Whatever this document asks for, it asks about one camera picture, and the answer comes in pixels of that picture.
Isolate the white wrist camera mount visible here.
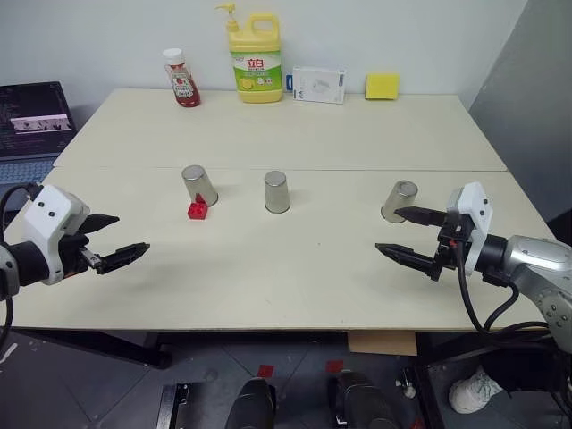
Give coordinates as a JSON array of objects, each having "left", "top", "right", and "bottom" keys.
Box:
[
  {"left": 21, "top": 185, "right": 90, "bottom": 286},
  {"left": 446, "top": 181, "right": 492, "bottom": 275}
]

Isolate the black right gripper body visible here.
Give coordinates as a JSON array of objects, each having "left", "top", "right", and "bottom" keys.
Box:
[{"left": 429, "top": 211, "right": 475, "bottom": 283}]

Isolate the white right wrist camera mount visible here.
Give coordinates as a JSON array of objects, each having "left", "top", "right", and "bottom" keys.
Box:
[{"left": 446, "top": 181, "right": 492, "bottom": 275}]

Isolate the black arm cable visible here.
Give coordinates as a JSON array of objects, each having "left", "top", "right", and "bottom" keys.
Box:
[
  {"left": 452, "top": 231, "right": 556, "bottom": 346},
  {"left": 0, "top": 181, "right": 42, "bottom": 343}
]

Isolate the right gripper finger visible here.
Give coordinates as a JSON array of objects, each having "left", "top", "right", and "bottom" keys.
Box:
[
  {"left": 374, "top": 242, "right": 437, "bottom": 276},
  {"left": 394, "top": 206, "right": 448, "bottom": 227}
]

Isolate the dark rounded shape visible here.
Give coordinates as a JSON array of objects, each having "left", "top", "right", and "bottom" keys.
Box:
[
  {"left": 328, "top": 369, "right": 406, "bottom": 429},
  {"left": 223, "top": 376, "right": 278, "bottom": 429}
]

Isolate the black metal bracket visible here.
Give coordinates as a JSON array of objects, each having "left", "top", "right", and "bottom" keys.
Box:
[{"left": 158, "top": 382, "right": 191, "bottom": 429}]

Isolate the white sneaker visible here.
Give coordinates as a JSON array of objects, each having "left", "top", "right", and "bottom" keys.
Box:
[{"left": 448, "top": 365, "right": 504, "bottom": 415}]

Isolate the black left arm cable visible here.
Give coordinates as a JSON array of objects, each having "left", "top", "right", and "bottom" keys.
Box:
[{"left": 0, "top": 181, "right": 42, "bottom": 343}]

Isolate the yellow detergent pump bottle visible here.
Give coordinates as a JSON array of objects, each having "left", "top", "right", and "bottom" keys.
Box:
[{"left": 215, "top": 2, "right": 284, "bottom": 105}]

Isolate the steel cup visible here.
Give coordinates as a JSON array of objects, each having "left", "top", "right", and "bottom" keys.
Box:
[
  {"left": 181, "top": 164, "right": 220, "bottom": 207},
  {"left": 263, "top": 170, "right": 292, "bottom": 214},
  {"left": 380, "top": 180, "right": 420, "bottom": 223}
]

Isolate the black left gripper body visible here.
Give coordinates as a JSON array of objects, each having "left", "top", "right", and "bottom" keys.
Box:
[{"left": 56, "top": 213, "right": 106, "bottom": 276}]

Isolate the red ketchup bottle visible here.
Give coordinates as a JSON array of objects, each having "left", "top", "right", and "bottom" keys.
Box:
[{"left": 162, "top": 47, "right": 202, "bottom": 109}]

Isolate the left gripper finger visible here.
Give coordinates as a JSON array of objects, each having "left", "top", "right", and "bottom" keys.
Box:
[
  {"left": 82, "top": 214, "right": 121, "bottom": 235},
  {"left": 92, "top": 242, "right": 151, "bottom": 275}
]

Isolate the red toy brick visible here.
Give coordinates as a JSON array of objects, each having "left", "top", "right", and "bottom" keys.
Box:
[{"left": 186, "top": 201, "right": 210, "bottom": 222}]

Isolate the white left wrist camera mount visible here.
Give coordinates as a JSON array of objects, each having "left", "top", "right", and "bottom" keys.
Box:
[{"left": 21, "top": 185, "right": 90, "bottom": 286}]

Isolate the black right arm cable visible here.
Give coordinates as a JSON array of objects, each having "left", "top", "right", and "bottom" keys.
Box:
[{"left": 452, "top": 231, "right": 556, "bottom": 346}]

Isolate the black table leg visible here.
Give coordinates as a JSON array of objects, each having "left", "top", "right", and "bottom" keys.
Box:
[
  {"left": 11, "top": 328, "right": 173, "bottom": 370},
  {"left": 413, "top": 331, "right": 450, "bottom": 429}
]

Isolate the open laptop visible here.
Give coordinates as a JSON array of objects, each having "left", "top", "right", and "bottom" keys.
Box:
[{"left": 0, "top": 80, "right": 76, "bottom": 187}]

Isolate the white cardboard box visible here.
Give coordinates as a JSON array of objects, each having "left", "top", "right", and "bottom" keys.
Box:
[{"left": 292, "top": 65, "right": 348, "bottom": 105}]

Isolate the yellow sponge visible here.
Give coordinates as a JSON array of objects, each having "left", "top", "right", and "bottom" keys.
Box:
[{"left": 364, "top": 72, "right": 400, "bottom": 101}]

